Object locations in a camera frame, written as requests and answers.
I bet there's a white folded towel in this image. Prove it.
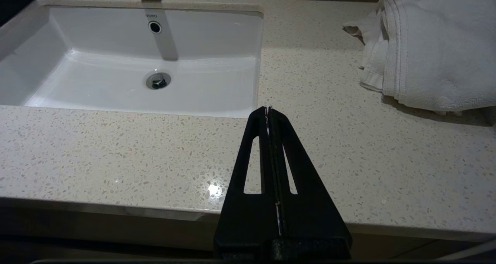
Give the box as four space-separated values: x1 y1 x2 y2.
342 0 496 115

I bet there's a chrome sink drain stopper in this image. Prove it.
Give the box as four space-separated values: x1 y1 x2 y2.
146 72 172 90

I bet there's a white ceramic sink basin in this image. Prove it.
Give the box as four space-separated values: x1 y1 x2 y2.
0 3 265 118

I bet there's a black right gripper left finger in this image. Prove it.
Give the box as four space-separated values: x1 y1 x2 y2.
214 107 280 247

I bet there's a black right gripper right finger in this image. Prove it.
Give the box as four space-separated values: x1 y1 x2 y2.
269 107 352 246

